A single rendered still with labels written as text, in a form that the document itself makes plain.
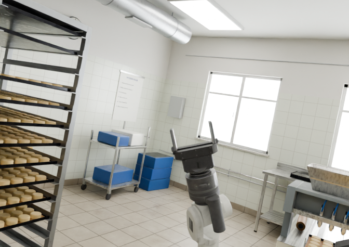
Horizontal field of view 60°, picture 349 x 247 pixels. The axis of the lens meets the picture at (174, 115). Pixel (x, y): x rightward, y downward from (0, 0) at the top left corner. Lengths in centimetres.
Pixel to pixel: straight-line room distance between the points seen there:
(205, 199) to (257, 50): 487
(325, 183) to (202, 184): 128
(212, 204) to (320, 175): 124
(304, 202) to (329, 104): 320
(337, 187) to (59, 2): 402
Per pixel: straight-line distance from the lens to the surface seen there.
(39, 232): 176
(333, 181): 201
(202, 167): 84
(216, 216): 86
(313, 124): 514
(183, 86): 613
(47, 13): 144
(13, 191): 169
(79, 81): 156
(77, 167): 520
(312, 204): 208
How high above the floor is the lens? 150
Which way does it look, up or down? 1 degrees down
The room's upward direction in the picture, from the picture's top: 11 degrees clockwise
